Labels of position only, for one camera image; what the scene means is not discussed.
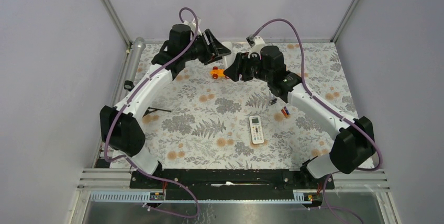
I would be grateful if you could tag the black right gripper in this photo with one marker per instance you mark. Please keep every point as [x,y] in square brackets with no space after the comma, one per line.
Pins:
[239,67]

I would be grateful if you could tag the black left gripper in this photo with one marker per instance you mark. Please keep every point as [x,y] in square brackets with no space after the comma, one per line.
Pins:
[218,49]

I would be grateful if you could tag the blue purple battery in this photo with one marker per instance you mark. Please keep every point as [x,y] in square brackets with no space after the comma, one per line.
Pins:
[286,110]

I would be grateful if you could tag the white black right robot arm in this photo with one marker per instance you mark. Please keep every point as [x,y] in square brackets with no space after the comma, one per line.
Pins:
[353,138]

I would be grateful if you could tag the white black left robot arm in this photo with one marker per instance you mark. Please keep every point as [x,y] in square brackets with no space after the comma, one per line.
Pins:
[121,124]

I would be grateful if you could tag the white remote with screen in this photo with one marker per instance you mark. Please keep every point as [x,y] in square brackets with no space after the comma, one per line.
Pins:
[256,130]

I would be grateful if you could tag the orange toy car chassis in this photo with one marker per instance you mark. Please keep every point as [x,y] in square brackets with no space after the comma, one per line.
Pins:
[218,73]

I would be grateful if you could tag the floral patterned table mat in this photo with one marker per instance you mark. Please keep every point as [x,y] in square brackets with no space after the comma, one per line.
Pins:
[208,127]

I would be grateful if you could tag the silver microphone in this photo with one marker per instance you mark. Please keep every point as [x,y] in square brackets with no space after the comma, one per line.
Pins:
[135,54]

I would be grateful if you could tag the black mini tripod stand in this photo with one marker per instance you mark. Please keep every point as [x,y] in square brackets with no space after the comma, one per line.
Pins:
[151,110]

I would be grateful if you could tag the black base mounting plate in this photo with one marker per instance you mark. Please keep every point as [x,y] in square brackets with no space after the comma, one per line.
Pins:
[225,184]

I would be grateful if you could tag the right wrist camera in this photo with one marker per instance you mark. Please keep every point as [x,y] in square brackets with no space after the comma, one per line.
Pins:
[256,43]

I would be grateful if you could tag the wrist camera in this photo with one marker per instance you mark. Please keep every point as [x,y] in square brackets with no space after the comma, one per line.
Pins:
[256,43]
[194,26]

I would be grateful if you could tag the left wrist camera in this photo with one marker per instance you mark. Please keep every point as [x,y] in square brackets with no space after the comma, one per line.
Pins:
[194,26]

